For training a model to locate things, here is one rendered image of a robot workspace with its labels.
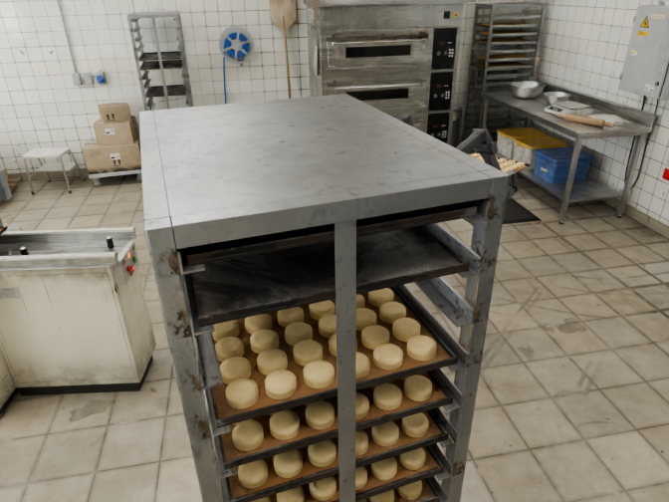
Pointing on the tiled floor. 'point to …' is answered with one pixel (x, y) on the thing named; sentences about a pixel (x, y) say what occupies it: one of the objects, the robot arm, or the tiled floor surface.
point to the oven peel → (281, 14)
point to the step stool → (52, 163)
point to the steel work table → (570, 190)
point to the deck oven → (389, 56)
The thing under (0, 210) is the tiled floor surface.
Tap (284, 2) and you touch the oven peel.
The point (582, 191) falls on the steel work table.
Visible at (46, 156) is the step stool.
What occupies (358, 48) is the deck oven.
